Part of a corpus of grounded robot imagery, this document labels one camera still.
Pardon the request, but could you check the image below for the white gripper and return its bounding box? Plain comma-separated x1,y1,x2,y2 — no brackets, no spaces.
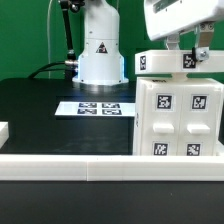
144,0,224,61

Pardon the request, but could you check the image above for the white cabinet body box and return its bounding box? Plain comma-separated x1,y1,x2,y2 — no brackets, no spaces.
133,77,221,156

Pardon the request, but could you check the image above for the small white cabinet top block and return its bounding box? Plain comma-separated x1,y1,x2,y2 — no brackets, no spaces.
135,50,224,75

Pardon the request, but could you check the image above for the white cabinet door panel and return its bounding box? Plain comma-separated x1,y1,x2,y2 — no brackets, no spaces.
146,84,182,156
178,83,223,156

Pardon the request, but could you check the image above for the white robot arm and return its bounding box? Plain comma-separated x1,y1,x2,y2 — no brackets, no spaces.
74,0,224,85

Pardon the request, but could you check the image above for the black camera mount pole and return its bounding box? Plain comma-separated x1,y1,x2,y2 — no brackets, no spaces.
58,0,85,61

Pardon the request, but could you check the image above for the black cable bundle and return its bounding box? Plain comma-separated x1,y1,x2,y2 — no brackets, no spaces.
27,60,78,80

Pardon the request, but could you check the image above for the white marker base plate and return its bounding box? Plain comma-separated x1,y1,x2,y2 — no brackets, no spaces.
55,101,135,117

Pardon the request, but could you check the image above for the white U-shaped fence frame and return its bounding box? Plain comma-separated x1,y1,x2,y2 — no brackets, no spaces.
0,121,224,182

